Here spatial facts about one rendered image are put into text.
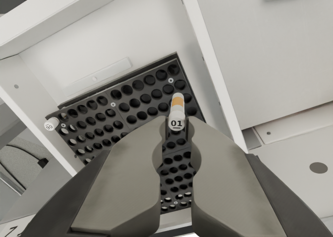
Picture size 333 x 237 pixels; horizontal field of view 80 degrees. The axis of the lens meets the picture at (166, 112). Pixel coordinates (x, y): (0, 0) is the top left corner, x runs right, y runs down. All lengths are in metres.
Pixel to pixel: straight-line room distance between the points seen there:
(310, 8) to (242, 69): 0.13
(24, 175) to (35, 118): 1.71
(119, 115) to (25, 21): 0.12
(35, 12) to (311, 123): 0.44
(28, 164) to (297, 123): 1.78
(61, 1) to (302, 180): 0.36
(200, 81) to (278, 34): 0.16
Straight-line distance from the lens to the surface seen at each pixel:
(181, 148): 0.26
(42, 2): 0.21
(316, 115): 0.48
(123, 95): 0.23
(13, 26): 0.23
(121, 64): 0.28
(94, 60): 0.30
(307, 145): 0.42
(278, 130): 0.45
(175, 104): 0.15
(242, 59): 0.37
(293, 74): 0.42
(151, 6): 0.27
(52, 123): 0.27
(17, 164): 1.97
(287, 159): 0.39
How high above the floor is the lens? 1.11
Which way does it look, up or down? 61 degrees down
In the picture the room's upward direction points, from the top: 175 degrees counter-clockwise
